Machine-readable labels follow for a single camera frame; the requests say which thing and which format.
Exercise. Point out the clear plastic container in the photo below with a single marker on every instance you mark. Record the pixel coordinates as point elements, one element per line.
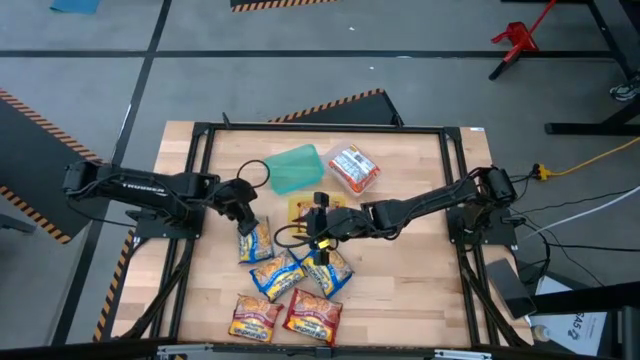
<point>367,186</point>

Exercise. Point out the teal plastic container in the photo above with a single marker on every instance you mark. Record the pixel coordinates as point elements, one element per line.
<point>295,170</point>

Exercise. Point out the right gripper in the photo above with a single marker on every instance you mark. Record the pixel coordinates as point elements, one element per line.
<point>335,225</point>

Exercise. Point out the red metal stand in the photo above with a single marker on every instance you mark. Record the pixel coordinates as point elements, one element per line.
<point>517,37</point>

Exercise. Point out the yellow plastic container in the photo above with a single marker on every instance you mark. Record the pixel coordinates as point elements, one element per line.
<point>336,200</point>

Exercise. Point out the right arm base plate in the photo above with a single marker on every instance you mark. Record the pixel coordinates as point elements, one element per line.
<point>500,235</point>

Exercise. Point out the white printed paper sheet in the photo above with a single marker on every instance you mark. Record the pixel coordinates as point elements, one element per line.
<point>575,330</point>

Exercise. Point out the blue floor mat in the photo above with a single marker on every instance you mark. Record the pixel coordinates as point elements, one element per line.
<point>75,5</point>

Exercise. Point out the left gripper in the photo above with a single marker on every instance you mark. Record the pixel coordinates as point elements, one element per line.
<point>235,197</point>

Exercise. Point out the person's shoe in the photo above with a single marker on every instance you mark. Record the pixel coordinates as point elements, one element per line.
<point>625,91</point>

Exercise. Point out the orange Maruchan noodle packet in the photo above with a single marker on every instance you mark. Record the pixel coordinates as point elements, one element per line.
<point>352,167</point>

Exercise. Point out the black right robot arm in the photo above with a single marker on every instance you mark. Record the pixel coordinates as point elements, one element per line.
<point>425,205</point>

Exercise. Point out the black desk leg frame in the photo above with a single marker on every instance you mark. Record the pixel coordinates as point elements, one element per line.
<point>590,129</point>

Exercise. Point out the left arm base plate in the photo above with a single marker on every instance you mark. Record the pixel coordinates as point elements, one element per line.
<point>150,230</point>

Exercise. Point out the large black hazard-striped mat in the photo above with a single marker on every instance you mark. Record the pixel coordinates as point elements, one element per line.
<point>30,165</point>

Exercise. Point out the blue Maruchan noodle packet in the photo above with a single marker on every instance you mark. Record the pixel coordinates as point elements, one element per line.
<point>335,275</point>
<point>256,245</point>
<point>277,277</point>

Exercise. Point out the black metal rig frame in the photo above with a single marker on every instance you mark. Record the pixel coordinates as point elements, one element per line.
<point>325,128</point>

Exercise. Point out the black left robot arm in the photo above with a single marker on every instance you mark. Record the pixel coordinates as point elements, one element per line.
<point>145,189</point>

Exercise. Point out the black yellow hazard strip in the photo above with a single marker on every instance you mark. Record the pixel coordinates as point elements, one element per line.
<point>112,285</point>

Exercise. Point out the silver metal bracket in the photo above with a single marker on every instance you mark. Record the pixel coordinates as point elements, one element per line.
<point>185,351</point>
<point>462,355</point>

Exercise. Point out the black power box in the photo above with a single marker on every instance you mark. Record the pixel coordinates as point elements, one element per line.
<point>510,287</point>

